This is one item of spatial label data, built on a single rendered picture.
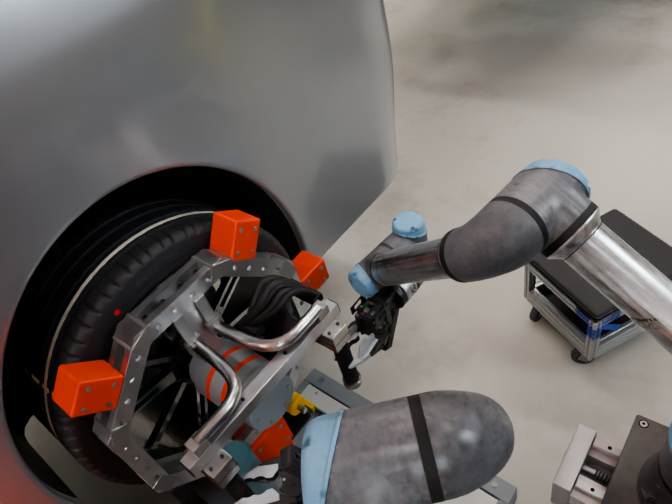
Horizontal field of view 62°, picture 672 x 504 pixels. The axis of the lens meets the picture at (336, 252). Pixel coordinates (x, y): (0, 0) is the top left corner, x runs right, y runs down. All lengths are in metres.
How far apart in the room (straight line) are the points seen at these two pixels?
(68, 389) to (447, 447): 0.72
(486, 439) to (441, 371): 1.57
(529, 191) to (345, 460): 0.53
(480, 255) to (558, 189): 0.17
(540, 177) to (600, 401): 1.31
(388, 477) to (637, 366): 1.73
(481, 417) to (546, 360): 1.60
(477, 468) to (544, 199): 0.47
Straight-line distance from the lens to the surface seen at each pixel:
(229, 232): 1.17
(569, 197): 0.97
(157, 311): 1.12
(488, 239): 0.90
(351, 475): 0.62
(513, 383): 2.18
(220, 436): 1.09
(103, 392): 1.13
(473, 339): 2.29
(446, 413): 0.63
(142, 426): 1.53
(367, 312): 1.27
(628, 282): 0.99
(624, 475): 1.16
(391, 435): 0.62
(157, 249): 1.17
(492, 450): 0.65
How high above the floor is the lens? 1.86
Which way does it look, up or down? 43 degrees down
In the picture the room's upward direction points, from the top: 17 degrees counter-clockwise
